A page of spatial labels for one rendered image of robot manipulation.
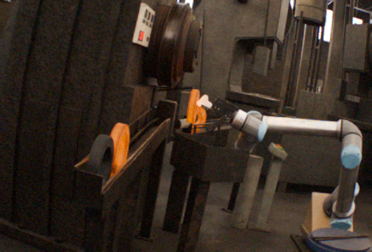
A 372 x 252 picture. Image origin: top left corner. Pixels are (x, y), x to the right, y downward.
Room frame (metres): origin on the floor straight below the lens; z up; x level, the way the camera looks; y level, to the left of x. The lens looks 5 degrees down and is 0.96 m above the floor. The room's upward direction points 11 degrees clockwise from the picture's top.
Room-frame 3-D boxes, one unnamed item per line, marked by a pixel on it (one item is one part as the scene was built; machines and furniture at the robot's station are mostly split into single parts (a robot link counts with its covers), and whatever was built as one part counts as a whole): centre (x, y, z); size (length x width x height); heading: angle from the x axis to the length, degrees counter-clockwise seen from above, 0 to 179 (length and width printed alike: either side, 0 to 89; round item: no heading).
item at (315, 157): (4.66, -1.37, 0.39); 1.03 x 0.83 x 0.77; 100
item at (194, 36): (2.33, 0.02, 1.11); 0.28 x 0.06 x 0.28; 175
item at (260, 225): (2.95, -0.67, 0.31); 0.24 x 0.16 x 0.62; 175
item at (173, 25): (2.33, 0.12, 1.11); 0.47 x 0.06 x 0.47; 175
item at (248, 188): (2.92, -0.51, 0.26); 0.12 x 0.12 x 0.52
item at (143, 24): (2.01, 0.26, 1.15); 0.26 x 0.02 x 0.18; 175
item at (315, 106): (6.26, -2.07, 0.55); 1.10 x 0.53 x 1.10; 15
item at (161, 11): (2.34, 0.20, 1.12); 0.47 x 0.10 x 0.47; 175
